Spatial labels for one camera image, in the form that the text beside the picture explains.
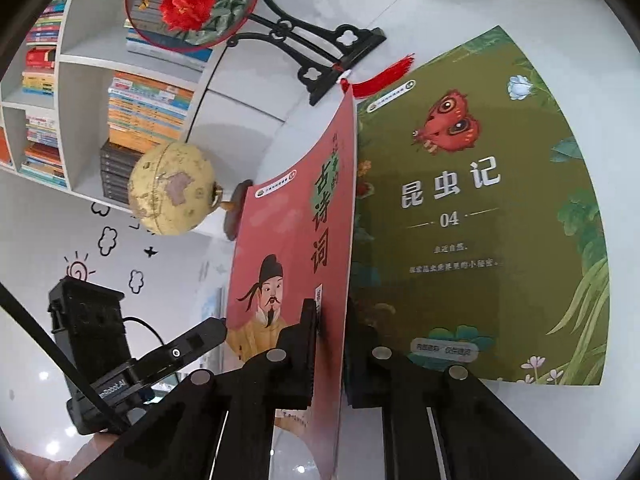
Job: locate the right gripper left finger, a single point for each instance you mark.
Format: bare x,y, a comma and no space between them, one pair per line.
219,426

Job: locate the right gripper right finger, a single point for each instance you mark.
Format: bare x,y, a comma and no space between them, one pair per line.
439,425

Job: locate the yellow globe on wooden base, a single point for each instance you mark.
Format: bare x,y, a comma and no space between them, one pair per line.
173,188

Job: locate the olive green insect book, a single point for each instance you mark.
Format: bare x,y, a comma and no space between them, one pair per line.
478,236

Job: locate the red ancient poetry book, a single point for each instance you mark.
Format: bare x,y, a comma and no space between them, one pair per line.
294,244

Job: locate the white bookshelf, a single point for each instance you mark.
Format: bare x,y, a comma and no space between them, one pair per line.
240,99

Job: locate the round red flower fan ornament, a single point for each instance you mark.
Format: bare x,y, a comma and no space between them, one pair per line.
323,55

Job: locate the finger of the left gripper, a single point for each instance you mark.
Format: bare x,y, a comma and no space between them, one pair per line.
180,352

